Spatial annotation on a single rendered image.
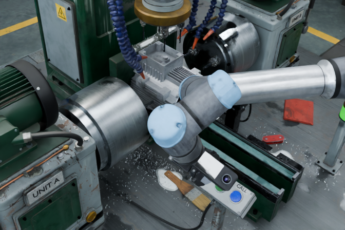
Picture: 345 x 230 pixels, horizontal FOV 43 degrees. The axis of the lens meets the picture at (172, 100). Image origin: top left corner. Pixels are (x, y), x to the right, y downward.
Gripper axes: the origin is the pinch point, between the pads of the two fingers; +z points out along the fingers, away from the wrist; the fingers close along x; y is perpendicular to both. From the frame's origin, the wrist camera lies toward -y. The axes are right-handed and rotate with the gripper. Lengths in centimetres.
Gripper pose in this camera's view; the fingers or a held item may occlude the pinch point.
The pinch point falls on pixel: (213, 178)
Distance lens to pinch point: 112.8
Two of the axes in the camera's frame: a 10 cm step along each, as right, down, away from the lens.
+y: -7.4, -4.6, 4.9
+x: -6.0, 7.8, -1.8
